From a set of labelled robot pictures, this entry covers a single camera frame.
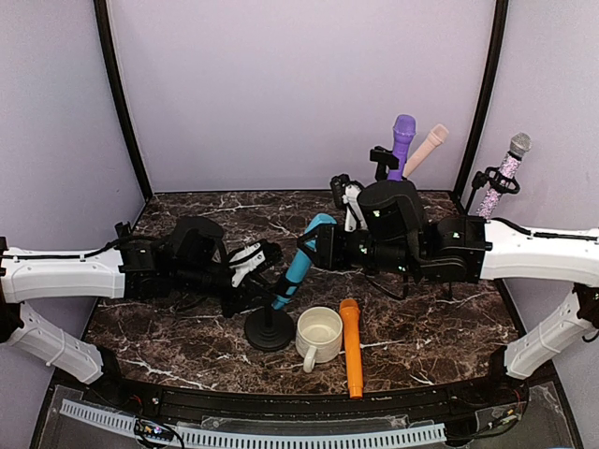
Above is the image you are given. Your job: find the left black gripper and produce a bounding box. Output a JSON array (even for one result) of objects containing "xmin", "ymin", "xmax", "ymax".
[{"xmin": 173, "ymin": 252, "xmax": 275, "ymax": 317}]

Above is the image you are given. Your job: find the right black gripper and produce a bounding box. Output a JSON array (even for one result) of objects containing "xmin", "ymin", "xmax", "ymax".
[{"xmin": 299, "ymin": 219, "xmax": 421, "ymax": 275}]

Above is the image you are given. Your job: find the blue toy microphone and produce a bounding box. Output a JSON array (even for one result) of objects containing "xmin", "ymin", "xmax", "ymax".
[{"xmin": 271, "ymin": 213, "xmax": 337, "ymax": 311}]

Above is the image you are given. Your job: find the black stand of blue microphone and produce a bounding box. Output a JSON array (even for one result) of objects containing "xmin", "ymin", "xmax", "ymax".
[{"xmin": 244, "ymin": 303, "xmax": 295, "ymax": 353}]

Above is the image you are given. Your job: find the orange toy microphone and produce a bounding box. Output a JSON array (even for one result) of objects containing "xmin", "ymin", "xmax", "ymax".
[{"xmin": 339, "ymin": 298, "xmax": 364, "ymax": 399}]

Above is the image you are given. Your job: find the black stand of purple microphone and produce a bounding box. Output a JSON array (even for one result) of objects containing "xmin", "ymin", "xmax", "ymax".
[{"xmin": 369, "ymin": 146, "xmax": 399, "ymax": 181}]

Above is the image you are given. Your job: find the purple toy microphone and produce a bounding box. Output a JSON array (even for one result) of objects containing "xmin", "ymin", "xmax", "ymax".
[{"xmin": 387, "ymin": 114, "xmax": 416, "ymax": 181}]

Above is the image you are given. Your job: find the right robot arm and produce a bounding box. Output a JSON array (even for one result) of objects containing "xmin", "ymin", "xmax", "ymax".
[{"xmin": 298, "ymin": 181, "xmax": 598, "ymax": 406}]

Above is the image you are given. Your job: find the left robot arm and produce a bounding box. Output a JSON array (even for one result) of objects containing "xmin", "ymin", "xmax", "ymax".
[{"xmin": 1, "ymin": 216, "xmax": 282, "ymax": 408}]

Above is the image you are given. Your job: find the pink toy microphone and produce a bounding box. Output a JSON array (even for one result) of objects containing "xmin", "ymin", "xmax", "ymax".
[{"xmin": 402, "ymin": 123, "xmax": 449, "ymax": 178}]

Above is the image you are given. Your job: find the black tripod microphone stand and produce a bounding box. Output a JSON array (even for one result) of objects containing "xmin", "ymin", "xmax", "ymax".
[{"xmin": 446, "ymin": 166, "xmax": 521, "ymax": 301}]

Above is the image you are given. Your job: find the silver glitter microphone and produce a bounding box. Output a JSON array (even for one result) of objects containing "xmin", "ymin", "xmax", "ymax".
[{"xmin": 474, "ymin": 133, "xmax": 532, "ymax": 219}]

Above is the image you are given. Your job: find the white ceramic mug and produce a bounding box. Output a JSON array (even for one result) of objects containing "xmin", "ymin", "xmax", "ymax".
[{"xmin": 295, "ymin": 307, "xmax": 343, "ymax": 373}]

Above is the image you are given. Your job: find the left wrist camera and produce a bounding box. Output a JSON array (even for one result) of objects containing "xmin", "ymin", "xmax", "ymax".
[{"xmin": 226, "ymin": 239, "xmax": 283, "ymax": 288}]

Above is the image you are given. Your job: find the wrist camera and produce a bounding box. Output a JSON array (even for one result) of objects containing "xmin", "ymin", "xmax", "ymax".
[
  {"xmin": 329, "ymin": 174, "xmax": 367, "ymax": 232},
  {"xmin": 226, "ymin": 239, "xmax": 283, "ymax": 288}
]

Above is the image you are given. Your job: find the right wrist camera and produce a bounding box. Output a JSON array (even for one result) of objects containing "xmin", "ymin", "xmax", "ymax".
[{"xmin": 329, "ymin": 174, "xmax": 367, "ymax": 232}]

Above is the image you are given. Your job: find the black front rail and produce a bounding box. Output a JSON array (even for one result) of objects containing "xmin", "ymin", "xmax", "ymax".
[{"xmin": 83, "ymin": 377, "xmax": 530, "ymax": 423}]

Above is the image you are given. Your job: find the white cable duct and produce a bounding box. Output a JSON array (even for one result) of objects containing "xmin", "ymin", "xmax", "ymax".
[{"xmin": 59, "ymin": 399, "xmax": 446, "ymax": 448}]

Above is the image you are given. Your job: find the right black frame post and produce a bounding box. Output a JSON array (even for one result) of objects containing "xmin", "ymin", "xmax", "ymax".
[{"xmin": 452, "ymin": 0, "xmax": 510, "ymax": 200}]

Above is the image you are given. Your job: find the black frame post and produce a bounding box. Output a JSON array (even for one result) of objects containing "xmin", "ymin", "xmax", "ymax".
[
  {"xmin": 452, "ymin": 0, "xmax": 510, "ymax": 200},
  {"xmin": 93, "ymin": 0, "xmax": 153, "ymax": 203}
]

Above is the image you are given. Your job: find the left black frame post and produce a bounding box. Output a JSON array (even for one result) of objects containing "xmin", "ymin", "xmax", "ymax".
[{"xmin": 93, "ymin": 0, "xmax": 153, "ymax": 203}]

